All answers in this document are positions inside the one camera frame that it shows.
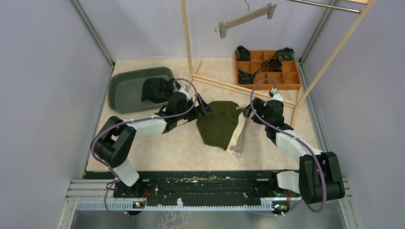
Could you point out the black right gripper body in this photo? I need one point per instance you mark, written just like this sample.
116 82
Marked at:
261 105

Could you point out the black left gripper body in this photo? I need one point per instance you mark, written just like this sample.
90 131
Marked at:
193 115

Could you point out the green underwear with cream waistband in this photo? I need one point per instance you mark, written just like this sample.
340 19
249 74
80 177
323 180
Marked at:
223 126

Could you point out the beige clip hanger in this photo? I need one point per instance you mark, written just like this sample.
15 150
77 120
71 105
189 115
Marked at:
224 26
242 132

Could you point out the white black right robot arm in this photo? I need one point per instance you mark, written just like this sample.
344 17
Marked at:
319 176

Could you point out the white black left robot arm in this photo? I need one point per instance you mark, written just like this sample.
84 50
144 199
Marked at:
112 144

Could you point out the hanging beige clip hanger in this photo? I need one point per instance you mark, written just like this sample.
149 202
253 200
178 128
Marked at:
224 26

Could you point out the light wooden clothes rack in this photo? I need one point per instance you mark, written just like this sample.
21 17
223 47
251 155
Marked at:
302 95

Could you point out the orange wooden compartment tray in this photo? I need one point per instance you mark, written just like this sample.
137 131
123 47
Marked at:
288 79

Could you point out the black striped garment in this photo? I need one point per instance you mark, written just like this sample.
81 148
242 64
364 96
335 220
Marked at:
159 90

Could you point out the dark rolled sock front left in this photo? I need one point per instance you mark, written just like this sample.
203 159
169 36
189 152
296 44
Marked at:
245 77

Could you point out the dark rolled sock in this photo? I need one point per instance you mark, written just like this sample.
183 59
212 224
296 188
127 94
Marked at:
245 77
274 65
242 54

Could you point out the dark rolled sock centre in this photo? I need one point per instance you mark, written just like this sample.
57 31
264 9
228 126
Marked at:
274 65

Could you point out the long dark patterned sock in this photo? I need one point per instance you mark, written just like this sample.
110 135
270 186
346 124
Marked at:
286 54

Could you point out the dark rolled sock far left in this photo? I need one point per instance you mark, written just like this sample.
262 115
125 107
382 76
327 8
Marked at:
242 54

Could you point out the grey-green plastic tub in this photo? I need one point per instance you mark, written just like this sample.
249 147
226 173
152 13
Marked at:
125 89

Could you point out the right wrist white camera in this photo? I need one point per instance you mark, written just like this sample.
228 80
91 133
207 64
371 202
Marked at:
275 95

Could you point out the wrist white camera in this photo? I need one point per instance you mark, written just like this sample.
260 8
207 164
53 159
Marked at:
275 95
185 90

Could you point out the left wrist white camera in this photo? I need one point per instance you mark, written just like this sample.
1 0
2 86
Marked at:
185 90

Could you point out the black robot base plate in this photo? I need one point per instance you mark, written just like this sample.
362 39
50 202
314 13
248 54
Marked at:
202 188

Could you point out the aluminium front rail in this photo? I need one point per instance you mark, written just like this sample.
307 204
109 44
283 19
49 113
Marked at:
98 195

